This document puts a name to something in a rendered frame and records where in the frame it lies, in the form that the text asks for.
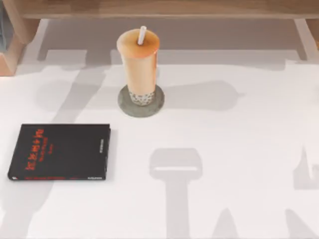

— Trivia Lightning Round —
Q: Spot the grey round coaster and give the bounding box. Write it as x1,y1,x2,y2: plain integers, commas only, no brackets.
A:
118,84,165,118

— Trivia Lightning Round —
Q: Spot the orange bubble tea cup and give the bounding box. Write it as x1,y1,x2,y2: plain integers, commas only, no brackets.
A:
116,25,160,107

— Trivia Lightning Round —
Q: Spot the black book with red lettering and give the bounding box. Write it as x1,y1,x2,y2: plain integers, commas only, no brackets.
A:
7,123,112,182

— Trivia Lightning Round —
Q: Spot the wooden shelf unit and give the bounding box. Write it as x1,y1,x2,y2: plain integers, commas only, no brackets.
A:
0,0,319,77

